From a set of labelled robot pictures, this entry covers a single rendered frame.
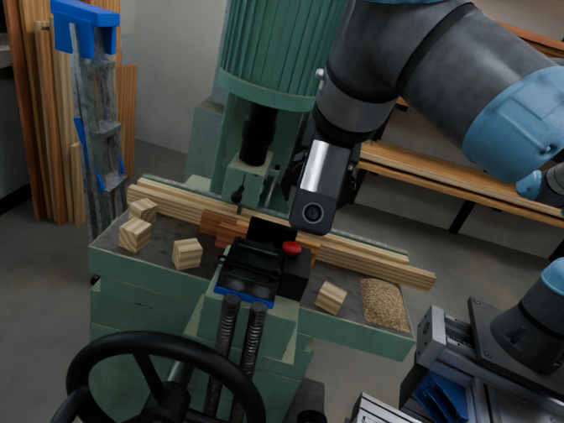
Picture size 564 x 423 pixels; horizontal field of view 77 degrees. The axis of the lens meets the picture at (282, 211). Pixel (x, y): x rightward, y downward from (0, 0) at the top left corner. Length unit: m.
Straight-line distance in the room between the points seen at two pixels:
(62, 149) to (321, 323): 1.73
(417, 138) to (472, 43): 2.94
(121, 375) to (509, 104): 0.85
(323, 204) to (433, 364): 0.71
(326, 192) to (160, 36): 2.92
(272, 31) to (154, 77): 2.77
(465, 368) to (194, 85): 2.76
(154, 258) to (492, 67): 0.57
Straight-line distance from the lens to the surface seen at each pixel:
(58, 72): 2.00
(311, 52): 0.58
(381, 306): 0.70
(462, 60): 0.27
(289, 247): 0.55
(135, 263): 0.68
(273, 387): 0.82
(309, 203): 0.37
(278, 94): 0.56
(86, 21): 1.46
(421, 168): 2.82
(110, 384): 0.96
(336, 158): 0.38
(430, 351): 0.98
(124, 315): 0.78
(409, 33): 0.28
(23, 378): 1.66
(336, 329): 0.68
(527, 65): 0.28
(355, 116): 0.34
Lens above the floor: 1.33
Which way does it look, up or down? 29 degrees down
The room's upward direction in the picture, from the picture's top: 17 degrees clockwise
